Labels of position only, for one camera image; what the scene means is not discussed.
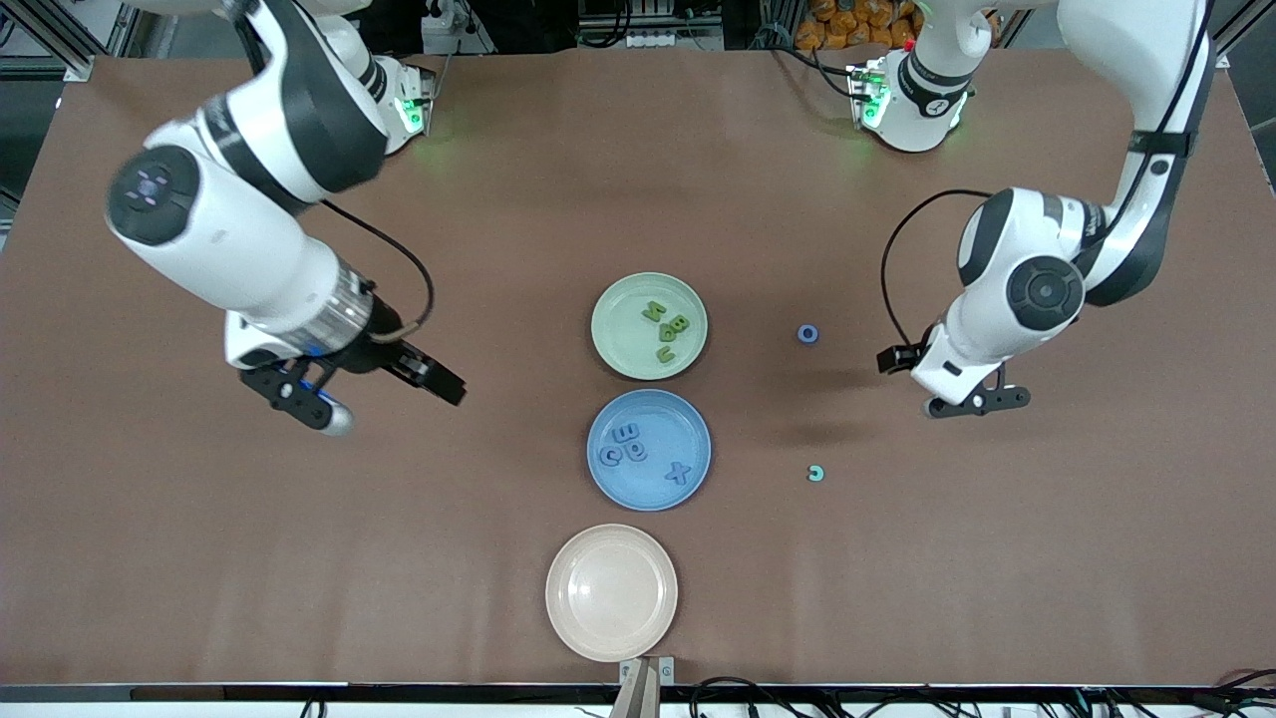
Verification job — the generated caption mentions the black base cable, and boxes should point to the black base cable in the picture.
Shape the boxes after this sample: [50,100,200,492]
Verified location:
[773,42,860,103]

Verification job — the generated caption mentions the power strip with plugs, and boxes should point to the power strip with plugs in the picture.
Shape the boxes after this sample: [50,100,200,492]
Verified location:
[419,0,470,41]

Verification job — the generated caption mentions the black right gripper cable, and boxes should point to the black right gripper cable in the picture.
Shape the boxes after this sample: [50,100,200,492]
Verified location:
[319,197,437,338]

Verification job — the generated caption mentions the brown table cover sheet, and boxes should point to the brown table cover sheet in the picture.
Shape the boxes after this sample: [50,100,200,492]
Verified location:
[0,45,1276,689]

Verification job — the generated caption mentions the blue plate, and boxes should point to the blue plate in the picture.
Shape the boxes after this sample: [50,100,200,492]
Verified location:
[586,388,713,513]

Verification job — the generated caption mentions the beige plate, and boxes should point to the beige plate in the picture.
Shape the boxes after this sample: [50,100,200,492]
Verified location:
[544,523,679,663]

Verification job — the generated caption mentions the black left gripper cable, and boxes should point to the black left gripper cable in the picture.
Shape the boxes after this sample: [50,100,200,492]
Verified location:
[880,0,1215,352]

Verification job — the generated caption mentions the orange packaged goods pile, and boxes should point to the orange packaged goods pile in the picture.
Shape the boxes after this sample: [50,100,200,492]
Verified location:
[795,0,920,51]

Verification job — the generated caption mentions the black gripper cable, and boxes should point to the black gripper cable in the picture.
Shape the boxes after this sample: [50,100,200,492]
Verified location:
[319,197,437,338]
[880,0,1215,352]

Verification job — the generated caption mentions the light green plate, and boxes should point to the light green plate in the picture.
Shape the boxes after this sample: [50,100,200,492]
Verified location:
[590,271,709,382]

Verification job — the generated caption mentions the black table edge rail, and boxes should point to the black table edge rail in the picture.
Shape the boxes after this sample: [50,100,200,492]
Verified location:
[0,683,1276,705]

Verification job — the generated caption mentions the black cable bundle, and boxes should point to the black cable bundle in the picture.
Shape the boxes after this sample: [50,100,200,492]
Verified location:
[688,676,1276,718]

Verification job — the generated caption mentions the grey metal table bracket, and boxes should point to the grey metal table bracket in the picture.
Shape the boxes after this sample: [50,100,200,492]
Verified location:
[608,654,678,718]

